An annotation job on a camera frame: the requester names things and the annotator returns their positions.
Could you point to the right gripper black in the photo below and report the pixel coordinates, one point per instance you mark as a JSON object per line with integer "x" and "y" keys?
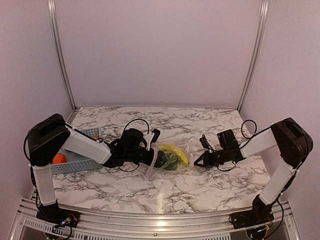
{"x": 207, "y": 161}

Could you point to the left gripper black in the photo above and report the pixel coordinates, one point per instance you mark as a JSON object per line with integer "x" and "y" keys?
{"x": 158, "y": 163}

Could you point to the dark green fake vegetable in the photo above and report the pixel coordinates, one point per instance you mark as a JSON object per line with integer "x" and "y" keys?
{"x": 173, "y": 163}

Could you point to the yellow fake banana bunch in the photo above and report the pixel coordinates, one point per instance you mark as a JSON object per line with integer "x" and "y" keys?
{"x": 173, "y": 150}

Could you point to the clear zip top bag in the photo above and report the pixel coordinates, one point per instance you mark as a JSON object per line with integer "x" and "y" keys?
{"x": 152, "y": 173}

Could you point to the fake orange fruit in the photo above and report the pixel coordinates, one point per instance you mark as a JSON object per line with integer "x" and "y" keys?
{"x": 59, "y": 159}

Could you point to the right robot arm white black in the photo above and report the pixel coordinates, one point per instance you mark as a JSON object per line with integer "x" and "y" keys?
{"x": 293, "y": 143}

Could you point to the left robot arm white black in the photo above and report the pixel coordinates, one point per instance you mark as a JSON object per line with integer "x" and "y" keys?
{"x": 47, "y": 138}

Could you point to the light blue plastic basket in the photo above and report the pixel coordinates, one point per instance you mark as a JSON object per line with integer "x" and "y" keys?
{"x": 77, "y": 165}

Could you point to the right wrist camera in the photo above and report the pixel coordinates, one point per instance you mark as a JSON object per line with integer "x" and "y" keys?
{"x": 205, "y": 144}

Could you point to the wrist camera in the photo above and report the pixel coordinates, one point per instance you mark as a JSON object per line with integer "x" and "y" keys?
{"x": 205, "y": 144}
{"x": 152, "y": 137}

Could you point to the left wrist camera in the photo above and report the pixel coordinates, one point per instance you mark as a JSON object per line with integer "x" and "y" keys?
{"x": 152, "y": 137}

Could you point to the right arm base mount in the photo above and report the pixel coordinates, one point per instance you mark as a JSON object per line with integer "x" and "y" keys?
{"x": 260, "y": 213}

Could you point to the front aluminium rail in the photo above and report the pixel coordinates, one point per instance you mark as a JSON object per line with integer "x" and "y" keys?
{"x": 108, "y": 225}

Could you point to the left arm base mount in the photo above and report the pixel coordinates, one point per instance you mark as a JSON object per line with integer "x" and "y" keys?
{"x": 59, "y": 216}

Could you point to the right aluminium frame post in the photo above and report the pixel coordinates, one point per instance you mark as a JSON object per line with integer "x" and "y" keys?
{"x": 260, "y": 33}

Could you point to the aluminium frame post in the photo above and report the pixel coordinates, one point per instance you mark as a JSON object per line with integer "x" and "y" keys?
{"x": 59, "y": 51}
{"x": 260, "y": 33}

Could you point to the left aluminium frame post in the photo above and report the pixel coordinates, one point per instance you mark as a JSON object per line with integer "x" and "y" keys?
{"x": 59, "y": 51}

